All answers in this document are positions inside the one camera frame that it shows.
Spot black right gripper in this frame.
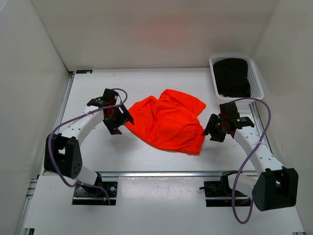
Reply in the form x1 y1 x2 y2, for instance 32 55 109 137
201 113 227 142

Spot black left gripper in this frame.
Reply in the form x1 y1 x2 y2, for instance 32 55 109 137
103 103 133 135

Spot orange shorts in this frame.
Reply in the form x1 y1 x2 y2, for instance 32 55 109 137
125 89 206 155

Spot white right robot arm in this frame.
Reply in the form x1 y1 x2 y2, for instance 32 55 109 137
203 114 298 211

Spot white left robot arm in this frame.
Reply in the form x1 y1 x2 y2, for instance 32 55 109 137
44 94 134 196

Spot black folded shorts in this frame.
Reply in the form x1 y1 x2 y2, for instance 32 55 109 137
213 58 251 98

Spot white plastic basket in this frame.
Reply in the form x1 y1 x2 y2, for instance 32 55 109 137
209 53 264 103

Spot blue label sticker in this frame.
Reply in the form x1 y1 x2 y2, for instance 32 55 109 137
76 70 93 74

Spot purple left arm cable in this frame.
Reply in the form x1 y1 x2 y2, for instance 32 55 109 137
47 88 129 206

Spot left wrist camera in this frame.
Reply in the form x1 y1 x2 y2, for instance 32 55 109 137
87 88 119 108

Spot aluminium table edge rail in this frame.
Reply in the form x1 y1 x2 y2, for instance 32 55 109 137
100 171 224 178

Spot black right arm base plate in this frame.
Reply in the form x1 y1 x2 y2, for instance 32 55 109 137
199 171 251 208

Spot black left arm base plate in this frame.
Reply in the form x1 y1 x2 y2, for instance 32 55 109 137
72 181 118 206

